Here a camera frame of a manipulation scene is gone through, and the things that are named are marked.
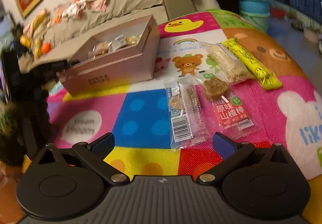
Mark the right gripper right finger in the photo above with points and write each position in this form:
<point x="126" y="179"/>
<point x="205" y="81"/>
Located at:
<point x="233" y="154"/>

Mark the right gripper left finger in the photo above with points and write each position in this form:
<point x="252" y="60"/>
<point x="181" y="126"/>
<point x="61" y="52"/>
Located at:
<point x="92" y="156"/>

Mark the hawthorn lollipop red packet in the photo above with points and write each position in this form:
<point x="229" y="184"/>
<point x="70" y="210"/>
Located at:
<point x="224" y="109"/>

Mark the lollipop packet with barcode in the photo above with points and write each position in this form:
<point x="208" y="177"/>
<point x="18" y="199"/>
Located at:
<point x="187" y="122"/>

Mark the yellow cheese stick packet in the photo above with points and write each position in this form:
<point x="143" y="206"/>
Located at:
<point x="265" y="77"/>

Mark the packaged rice cracker bar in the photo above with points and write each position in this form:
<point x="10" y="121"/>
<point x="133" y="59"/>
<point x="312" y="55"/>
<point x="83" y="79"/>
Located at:
<point x="225" y="64"/>

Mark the packaged bread bun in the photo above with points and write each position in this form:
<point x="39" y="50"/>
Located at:
<point x="99" y="49"/>

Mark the pink cardboard gift box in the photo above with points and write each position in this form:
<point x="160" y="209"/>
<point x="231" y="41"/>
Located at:
<point x="127" y="65"/>

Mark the packaged orange pastry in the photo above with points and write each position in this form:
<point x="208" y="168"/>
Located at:
<point x="132" y="40"/>

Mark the packaged brown braised eggs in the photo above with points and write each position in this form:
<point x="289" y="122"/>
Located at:
<point x="117" y="43"/>

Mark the person with dark hair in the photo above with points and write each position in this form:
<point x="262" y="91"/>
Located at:
<point x="25" y="122"/>

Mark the orange toy ball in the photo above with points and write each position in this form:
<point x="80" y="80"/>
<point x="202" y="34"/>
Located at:
<point x="46" y="47"/>

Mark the beige covered sofa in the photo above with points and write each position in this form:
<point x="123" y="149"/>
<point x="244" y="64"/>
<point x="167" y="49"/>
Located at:
<point x="66" y="37"/>

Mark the green plastic bucket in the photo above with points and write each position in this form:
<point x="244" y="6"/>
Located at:
<point x="257" y="19"/>

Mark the pile of pink clothes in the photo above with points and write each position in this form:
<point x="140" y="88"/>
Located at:
<point x="68" y="11"/>

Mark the red plastic basin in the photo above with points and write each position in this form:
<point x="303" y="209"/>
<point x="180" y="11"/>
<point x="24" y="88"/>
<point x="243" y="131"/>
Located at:
<point x="277" y="12"/>

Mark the teal plastic bucket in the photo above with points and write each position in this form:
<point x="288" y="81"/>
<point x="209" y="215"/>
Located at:
<point x="255" y="6"/>

